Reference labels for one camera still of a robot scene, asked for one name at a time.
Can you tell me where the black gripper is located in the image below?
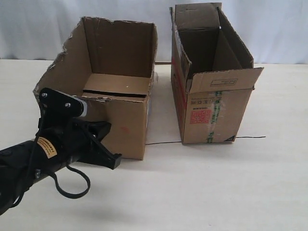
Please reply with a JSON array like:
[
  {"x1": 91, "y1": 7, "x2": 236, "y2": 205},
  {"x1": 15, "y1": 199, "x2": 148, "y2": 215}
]
[{"x1": 33, "y1": 116, "x2": 122, "y2": 170}]

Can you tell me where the wide cardboard box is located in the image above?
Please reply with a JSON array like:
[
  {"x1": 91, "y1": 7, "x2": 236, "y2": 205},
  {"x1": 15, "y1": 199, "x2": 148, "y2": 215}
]
[{"x1": 33, "y1": 16, "x2": 158, "y2": 160}]

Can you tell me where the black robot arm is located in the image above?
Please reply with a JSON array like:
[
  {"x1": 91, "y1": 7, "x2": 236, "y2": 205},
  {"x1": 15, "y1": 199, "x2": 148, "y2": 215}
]
[{"x1": 0, "y1": 119, "x2": 122, "y2": 214}]

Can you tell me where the tall narrow cardboard box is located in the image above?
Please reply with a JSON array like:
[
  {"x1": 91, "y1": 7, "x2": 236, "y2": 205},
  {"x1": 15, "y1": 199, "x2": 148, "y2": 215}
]
[{"x1": 170, "y1": 2, "x2": 263, "y2": 144}]

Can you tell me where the thin black line marker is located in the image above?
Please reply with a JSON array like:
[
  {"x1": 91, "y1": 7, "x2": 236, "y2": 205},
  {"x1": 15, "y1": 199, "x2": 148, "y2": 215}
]
[{"x1": 145, "y1": 136, "x2": 266, "y2": 145}]

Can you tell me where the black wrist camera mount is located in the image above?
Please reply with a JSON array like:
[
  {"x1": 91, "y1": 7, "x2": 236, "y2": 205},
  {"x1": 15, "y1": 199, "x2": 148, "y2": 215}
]
[{"x1": 39, "y1": 88, "x2": 88, "y2": 127}]

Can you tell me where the black looped cable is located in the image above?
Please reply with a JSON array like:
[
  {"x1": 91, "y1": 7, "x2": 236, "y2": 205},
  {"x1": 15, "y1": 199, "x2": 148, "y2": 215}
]
[{"x1": 49, "y1": 164, "x2": 91, "y2": 199}]

